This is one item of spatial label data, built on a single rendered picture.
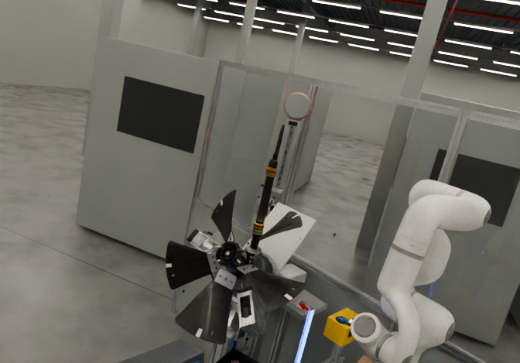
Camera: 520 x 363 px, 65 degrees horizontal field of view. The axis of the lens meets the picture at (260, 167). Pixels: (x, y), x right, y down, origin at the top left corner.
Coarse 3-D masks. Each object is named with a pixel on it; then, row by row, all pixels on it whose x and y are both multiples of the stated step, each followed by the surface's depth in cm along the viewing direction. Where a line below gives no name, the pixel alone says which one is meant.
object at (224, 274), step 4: (220, 272) 178; (224, 272) 179; (228, 272) 180; (216, 276) 177; (224, 276) 179; (228, 276) 179; (232, 276) 180; (216, 280) 177; (220, 280) 177; (224, 280) 178; (228, 280) 179; (232, 280) 180; (224, 284) 178; (228, 284) 178; (232, 284) 179; (228, 288) 177; (232, 288) 178
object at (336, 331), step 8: (344, 312) 182; (352, 312) 183; (328, 320) 175; (336, 320) 173; (328, 328) 175; (336, 328) 172; (344, 328) 170; (328, 336) 175; (336, 336) 172; (344, 336) 170; (352, 336) 175; (344, 344) 172
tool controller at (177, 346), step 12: (156, 348) 109; (168, 348) 109; (180, 348) 110; (192, 348) 110; (132, 360) 103; (144, 360) 103; (156, 360) 103; (168, 360) 103; (180, 360) 103; (192, 360) 105
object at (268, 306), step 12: (252, 276) 170; (264, 276) 172; (276, 276) 173; (252, 288) 164; (264, 288) 164; (276, 288) 165; (288, 288) 165; (300, 288) 165; (264, 300) 159; (276, 300) 159; (288, 300) 159
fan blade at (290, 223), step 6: (282, 222) 186; (288, 222) 182; (294, 222) 179; (300, 222) 177; (276, 228) 182; (282, 228) 179; (288, 228) 176; (294, 228) 175; (264, 234) 186; (270, 234) 179
